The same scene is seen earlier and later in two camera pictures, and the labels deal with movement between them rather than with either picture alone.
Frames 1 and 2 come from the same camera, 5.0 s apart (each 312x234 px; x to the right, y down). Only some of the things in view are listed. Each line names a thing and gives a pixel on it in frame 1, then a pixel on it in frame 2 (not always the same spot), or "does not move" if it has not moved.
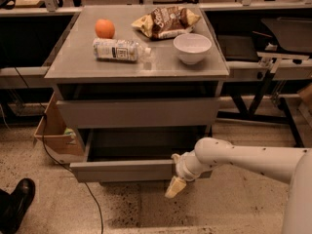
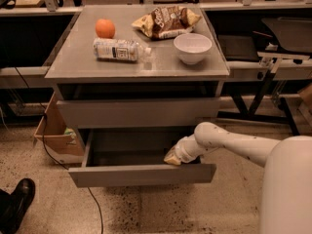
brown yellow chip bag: x=167 y=21 does not move
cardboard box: x=64 y=144 does not move
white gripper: x=182 y=168 -> x=184 y=151
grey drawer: x=135 y=155 does not move
